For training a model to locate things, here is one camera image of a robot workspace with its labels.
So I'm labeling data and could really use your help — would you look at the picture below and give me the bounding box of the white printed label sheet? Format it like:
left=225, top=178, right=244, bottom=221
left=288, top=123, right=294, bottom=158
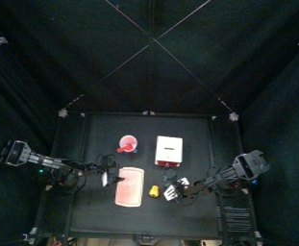
left=221, top=205, right=254, bottom=238

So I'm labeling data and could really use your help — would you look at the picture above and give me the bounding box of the yellow toy sushi roll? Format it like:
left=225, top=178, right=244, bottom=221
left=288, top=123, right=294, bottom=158
left=149, top=184, right=161, bottom=199

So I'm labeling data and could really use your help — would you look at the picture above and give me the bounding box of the pink cup with red scoop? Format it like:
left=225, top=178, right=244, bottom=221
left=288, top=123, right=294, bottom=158
left=117, top=135, right=141, bottom=155

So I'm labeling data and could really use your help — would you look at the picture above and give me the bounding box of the white box with red base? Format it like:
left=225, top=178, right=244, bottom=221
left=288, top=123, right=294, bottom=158
left=154, top=135, right=185, bottom=168

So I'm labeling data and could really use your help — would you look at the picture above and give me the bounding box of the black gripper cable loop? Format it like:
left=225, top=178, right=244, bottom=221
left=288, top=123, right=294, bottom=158
left=161, top=166, right=181, bottom=183

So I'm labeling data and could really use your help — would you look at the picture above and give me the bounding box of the pink rectangular plate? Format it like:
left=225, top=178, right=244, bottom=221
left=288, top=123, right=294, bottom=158
left=114, top=166, right=146, bottom=209

